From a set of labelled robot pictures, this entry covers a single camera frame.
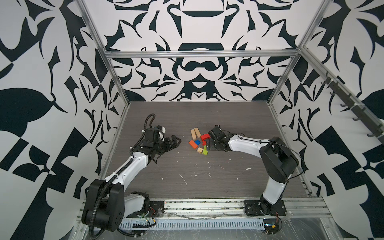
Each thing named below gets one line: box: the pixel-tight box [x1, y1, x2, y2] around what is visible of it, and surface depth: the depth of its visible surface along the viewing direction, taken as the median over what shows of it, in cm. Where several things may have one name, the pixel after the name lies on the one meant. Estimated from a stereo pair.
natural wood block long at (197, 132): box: [194, 127, 202, 138], surface depth 104 cm
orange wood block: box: [188, 140, 198, 149], surface depth 99 cm
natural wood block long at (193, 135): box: [190, 129, 197, 140], surface depth 103 cm
